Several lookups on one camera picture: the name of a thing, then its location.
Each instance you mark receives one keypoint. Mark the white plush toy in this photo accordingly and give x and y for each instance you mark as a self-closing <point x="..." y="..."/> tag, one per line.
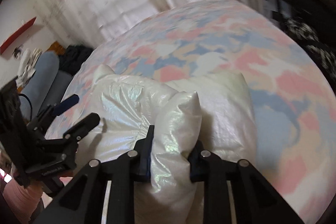
<point x="27" y="64"/>

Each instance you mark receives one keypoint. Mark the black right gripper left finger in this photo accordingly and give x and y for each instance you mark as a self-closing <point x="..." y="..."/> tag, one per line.
<point x="129" y="168"/>

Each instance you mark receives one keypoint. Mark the white iridescent puffer jacket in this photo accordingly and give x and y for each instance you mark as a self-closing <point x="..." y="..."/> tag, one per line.
<point x="215" y="109"/>

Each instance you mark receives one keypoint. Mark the black clothes pile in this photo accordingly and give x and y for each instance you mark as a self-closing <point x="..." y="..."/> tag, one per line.
<point x="71" y="61"/>

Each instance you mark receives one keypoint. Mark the black white patterned fabric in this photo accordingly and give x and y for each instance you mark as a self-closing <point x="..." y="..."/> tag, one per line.
<point x="306" y="37"/>

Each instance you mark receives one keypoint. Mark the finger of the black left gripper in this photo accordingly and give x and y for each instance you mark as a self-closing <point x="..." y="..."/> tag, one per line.
<point x="82" y="128"/>
<point x="65" y="105"/>

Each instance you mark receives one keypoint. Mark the pastel patterned bed cover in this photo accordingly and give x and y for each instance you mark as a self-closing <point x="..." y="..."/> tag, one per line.
<point x="293" y="104"/>

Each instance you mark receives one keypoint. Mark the red wall shelf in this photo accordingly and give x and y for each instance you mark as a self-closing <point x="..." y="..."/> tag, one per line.
<point x="24" y="27"/>

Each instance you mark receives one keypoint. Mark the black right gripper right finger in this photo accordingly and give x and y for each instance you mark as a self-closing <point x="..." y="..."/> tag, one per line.
<point x="208" y="168"/>

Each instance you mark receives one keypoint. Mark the blue grey pillow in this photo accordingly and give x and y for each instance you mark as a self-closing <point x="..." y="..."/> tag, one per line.
<point x="47" y="86"/>

